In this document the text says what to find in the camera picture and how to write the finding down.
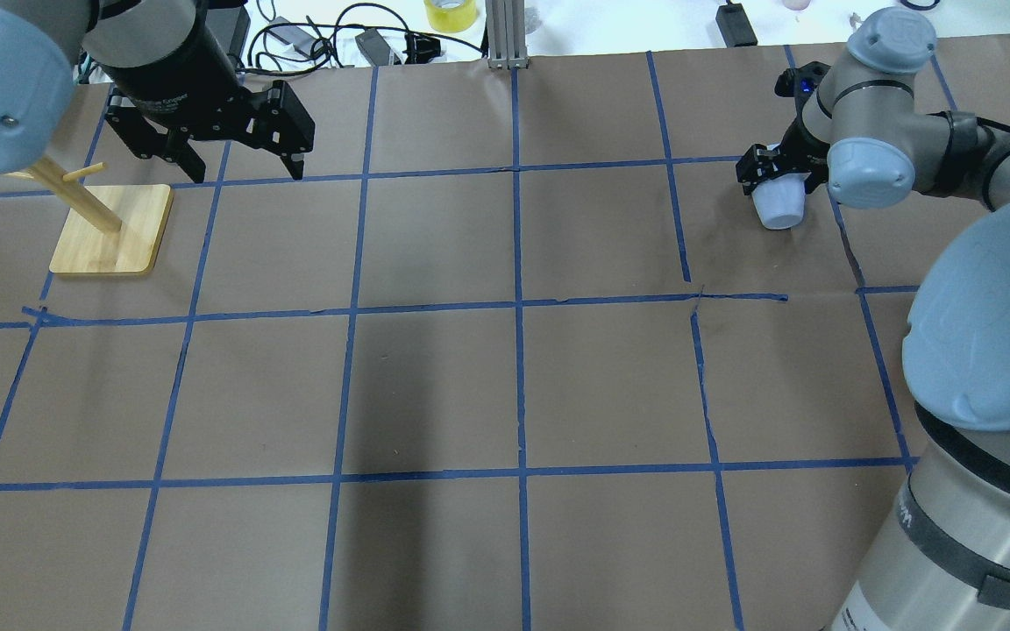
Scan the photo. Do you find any black power adapter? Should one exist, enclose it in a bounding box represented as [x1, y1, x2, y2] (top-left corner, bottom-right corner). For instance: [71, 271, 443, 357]
[715, 1, 758, 48]

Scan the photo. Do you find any white paper cup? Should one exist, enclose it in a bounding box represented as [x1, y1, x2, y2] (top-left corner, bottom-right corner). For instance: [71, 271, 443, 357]
[752, 174, 807, 230]

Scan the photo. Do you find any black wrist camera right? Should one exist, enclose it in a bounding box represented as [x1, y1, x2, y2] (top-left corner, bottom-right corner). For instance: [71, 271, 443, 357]
[773, 61, 831, 111]

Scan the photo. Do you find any wooden mug stand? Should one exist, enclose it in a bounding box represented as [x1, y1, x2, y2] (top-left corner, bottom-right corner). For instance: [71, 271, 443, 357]
[5, 155, 174, 277]

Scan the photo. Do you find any aluminium frame post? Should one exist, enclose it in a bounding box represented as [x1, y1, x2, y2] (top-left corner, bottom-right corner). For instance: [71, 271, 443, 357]
[485, 0, 530, 69]

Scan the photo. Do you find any black power brick with cables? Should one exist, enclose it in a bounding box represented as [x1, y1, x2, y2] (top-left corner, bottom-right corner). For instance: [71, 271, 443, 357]
[229, 1, 488, 80]

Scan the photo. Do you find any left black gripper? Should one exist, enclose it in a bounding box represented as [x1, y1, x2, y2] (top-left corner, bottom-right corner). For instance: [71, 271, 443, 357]
[104, 25, 316, 183]

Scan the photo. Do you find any yellow tape roll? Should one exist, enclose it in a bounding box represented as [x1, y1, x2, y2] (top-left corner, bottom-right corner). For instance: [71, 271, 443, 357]
[423, 0, 480, 33]

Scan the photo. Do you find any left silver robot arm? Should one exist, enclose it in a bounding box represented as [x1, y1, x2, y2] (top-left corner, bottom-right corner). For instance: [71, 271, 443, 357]
[0, 1, 316, 182]

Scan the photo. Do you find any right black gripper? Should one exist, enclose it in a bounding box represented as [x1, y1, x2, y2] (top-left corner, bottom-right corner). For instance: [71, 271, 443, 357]
[735, 120, 830, 195]

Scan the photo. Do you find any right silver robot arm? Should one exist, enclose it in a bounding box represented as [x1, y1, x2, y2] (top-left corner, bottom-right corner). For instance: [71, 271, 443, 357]
[735, 7, 1010, 630]

